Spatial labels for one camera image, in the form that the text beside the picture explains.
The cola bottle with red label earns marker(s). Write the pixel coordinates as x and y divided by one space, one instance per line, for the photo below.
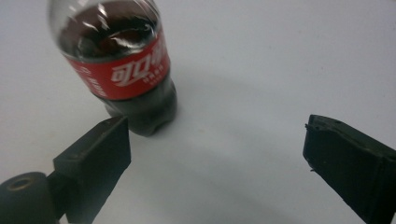
120 62

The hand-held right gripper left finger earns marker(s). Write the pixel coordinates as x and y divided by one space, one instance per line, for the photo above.
93 161

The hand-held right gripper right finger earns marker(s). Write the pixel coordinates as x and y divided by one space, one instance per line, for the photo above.
355 165

